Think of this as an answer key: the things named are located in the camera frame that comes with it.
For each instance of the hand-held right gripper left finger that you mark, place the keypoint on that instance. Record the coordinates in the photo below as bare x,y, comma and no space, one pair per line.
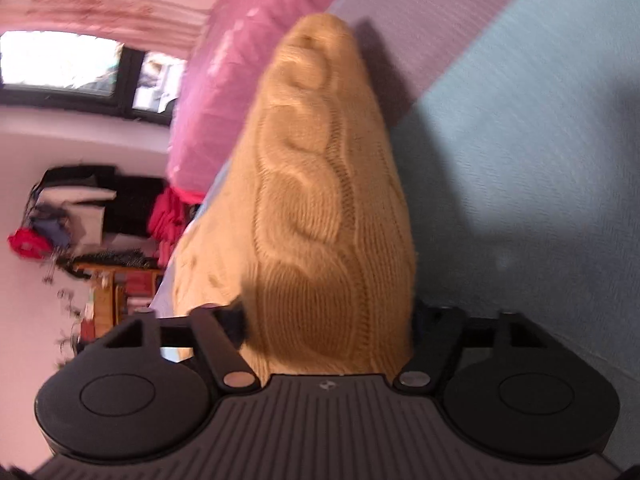
235,324

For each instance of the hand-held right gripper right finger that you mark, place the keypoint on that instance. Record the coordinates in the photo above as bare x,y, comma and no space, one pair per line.
436,331

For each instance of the pile of clothes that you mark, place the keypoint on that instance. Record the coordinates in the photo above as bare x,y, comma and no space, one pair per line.
75,200

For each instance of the wooden shelf unit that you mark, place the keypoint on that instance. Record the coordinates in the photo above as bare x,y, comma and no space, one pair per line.
102,300

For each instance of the pink floral quilt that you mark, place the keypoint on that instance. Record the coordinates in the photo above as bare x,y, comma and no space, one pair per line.
225,85

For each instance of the dark framed window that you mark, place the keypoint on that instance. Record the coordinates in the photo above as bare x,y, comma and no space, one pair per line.
60,60

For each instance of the pink curtain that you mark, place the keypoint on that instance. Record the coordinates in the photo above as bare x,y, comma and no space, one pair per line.
100,10

